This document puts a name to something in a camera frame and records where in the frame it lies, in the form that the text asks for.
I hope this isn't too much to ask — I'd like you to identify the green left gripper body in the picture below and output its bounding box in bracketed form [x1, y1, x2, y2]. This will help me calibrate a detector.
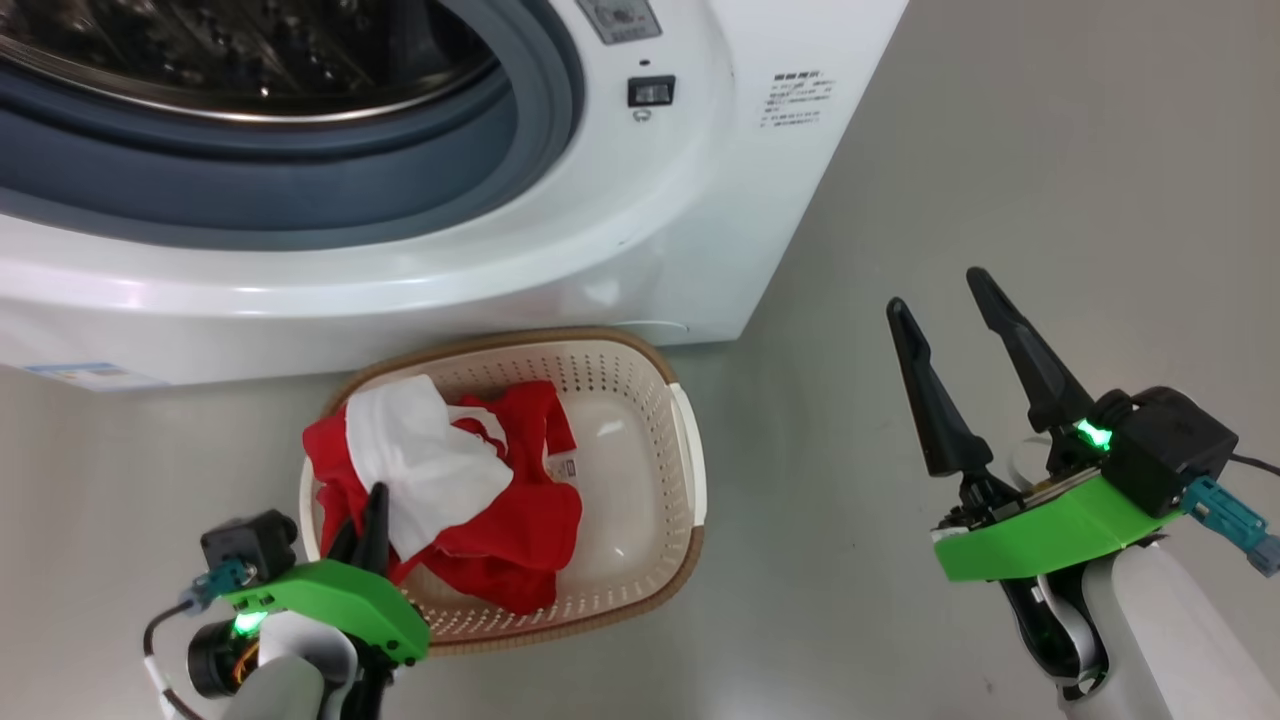
[222, 558, 431, 667]

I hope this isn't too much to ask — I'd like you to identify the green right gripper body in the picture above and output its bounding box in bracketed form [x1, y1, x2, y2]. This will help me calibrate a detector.
[932, 420, 1187, 583]

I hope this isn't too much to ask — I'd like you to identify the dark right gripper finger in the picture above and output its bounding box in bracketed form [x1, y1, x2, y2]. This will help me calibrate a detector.
[886, 297, 997, 479]
[966, 266, 1097, 437]

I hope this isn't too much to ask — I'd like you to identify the red and white garment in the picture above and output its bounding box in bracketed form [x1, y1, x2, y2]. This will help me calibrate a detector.
[302, 375, 584, 615]

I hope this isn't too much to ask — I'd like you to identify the cream perforated laundry basket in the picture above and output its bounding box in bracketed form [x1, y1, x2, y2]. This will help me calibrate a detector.
[298, 327, 708, 656]

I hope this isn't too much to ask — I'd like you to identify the white front-load washing machine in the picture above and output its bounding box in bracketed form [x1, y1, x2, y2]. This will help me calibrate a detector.
[0, 0, 911, 391]

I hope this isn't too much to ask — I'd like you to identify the blue energy label sticker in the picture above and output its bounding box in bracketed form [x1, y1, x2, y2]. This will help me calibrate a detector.
[22, 361, 167, 392]

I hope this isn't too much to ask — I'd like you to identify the small printed text sticker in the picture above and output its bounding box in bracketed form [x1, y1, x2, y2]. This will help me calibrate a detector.
[757, 70, 837, 129]

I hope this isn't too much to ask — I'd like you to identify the grey warning sticker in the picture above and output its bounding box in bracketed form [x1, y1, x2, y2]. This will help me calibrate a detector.
[578, 0, 663, 46]

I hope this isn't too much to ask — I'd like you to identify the teal left cable connector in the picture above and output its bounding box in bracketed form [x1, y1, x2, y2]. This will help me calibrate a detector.
[180, 557, 257, 614]

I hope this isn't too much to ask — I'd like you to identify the teal cable connector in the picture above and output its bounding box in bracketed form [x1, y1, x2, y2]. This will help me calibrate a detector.
[1182, 475, 1280, 578]
[180, 557, 257, 614]

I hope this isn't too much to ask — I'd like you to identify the teal right cable connector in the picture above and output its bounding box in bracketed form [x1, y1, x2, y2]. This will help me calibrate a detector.
[1182, 475, 1280, 578]

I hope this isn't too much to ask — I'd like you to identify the black left camera cable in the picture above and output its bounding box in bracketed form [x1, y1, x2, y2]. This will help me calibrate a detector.
[142, 598, 216, 720]

